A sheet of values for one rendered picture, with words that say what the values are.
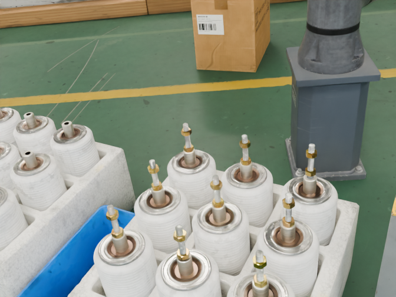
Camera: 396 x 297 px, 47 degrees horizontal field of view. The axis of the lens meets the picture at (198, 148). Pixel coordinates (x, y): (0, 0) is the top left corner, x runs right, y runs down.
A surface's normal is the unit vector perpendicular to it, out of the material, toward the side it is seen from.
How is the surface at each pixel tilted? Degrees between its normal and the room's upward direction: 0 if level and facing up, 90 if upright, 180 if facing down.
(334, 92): 90
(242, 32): 90
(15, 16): 90
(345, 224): 0
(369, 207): 0
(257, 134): 0
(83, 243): 88
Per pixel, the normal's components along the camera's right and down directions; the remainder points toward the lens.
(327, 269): -0.11, -0.81
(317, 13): -0.73, 0.46
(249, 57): -0.33, 0.58
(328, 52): -0.36, 0.30
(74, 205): 0.88, 0.20
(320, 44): -0.61, 0.24
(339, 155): -0.03, 0.58
